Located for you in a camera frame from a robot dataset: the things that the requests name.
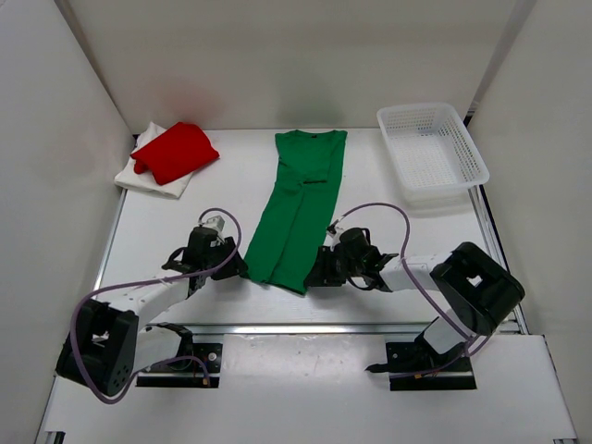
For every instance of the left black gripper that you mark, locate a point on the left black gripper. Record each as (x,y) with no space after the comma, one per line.
(234,262)

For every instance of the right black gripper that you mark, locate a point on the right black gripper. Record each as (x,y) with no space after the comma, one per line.
(324,268)

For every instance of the green t-shirt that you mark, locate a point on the green t-shirt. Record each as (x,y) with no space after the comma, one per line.
(293,224)

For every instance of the red t-shirt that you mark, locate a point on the red t-shirt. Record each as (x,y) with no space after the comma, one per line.
(180,150)

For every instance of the white t-shirt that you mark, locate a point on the white t-shirt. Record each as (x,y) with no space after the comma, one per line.
(128,179)

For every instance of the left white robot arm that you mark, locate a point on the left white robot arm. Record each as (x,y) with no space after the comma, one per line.
(109,343)

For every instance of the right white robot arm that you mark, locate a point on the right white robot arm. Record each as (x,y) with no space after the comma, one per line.
(479,292)

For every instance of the white plastic basket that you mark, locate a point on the white plastic basket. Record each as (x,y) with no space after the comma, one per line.
(431,150)

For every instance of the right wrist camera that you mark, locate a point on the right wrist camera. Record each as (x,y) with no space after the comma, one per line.
(334,233)

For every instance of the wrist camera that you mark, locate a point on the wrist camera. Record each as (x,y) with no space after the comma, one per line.
(215,223)
(334,233)

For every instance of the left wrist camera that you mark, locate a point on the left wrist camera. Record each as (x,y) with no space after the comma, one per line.
(215,223)

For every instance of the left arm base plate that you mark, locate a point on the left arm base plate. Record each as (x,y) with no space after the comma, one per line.
(194,365)

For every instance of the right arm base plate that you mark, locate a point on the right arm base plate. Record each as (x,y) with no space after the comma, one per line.
(412,366)

